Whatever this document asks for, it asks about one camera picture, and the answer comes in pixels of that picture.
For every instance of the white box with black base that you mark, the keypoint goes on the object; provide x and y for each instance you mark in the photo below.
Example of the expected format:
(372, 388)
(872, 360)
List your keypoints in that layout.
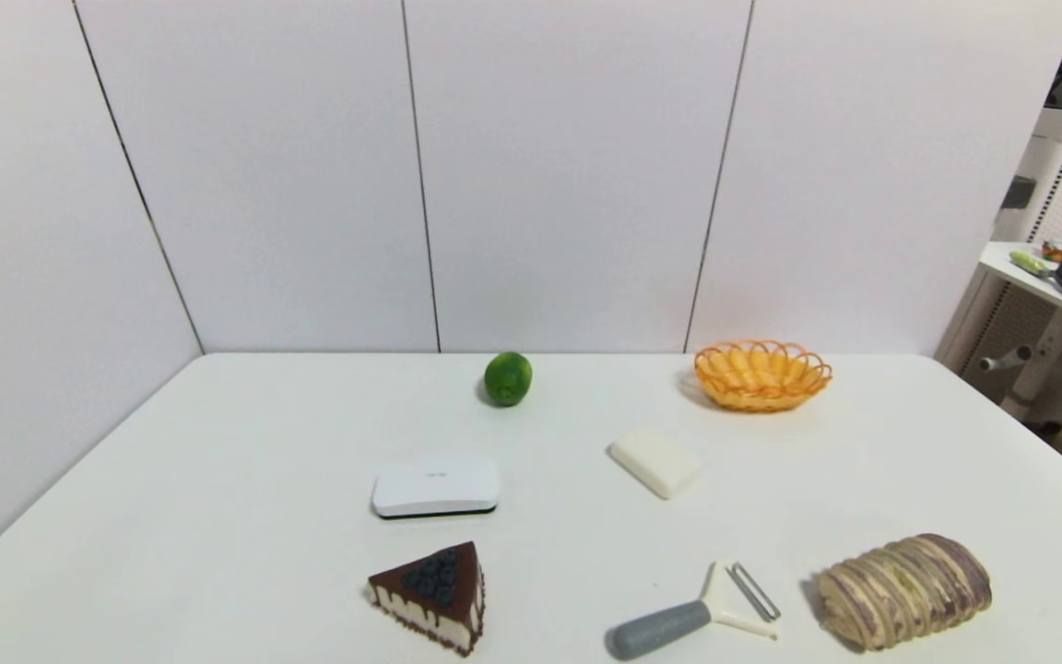
(436, 484)

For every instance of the yellow woven plastic basket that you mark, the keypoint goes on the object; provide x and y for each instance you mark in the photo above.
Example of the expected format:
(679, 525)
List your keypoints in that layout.
(761, 376)

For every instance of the green lime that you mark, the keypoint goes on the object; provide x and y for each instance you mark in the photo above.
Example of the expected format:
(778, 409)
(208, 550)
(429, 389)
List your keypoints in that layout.
(507, 378)

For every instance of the white soap bar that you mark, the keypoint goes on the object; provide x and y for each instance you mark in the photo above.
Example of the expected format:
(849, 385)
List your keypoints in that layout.
(655, 461)

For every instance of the chocolate blueberry cake slice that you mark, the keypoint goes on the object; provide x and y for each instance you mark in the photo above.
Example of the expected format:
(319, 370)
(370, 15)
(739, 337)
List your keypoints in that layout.
(436, 598)

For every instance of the purple swirl bread loaf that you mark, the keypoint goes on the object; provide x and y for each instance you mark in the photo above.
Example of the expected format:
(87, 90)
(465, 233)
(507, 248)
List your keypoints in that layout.
(904, 590)

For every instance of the white side table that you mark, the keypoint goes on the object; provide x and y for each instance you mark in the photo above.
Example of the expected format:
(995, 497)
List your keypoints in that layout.
(1015, 266)

